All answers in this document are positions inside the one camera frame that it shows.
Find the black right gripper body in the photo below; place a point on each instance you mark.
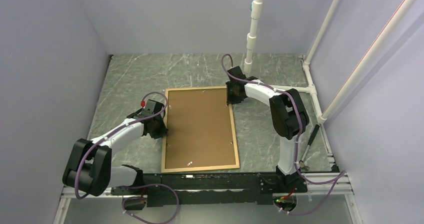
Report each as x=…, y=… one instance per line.
x=232, y=97

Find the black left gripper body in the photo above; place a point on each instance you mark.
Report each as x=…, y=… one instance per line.
x=160, y=128

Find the brown mdf backing board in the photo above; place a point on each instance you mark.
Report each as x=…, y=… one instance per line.
x=200, y=130

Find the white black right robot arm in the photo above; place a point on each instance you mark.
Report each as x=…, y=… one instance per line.
x=288, y=114

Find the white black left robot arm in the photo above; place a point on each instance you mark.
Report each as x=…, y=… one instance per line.
x=89, y=168

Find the white pvc pipe stand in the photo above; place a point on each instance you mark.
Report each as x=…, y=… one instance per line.
x=290, y=28

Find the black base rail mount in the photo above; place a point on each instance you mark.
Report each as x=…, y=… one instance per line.
x=213, y=188

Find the black handled hammer tool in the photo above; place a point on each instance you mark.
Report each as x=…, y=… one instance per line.
x=311, y=139

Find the aluminium extrusion rail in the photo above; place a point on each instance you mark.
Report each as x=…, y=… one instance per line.
x=342, y=185

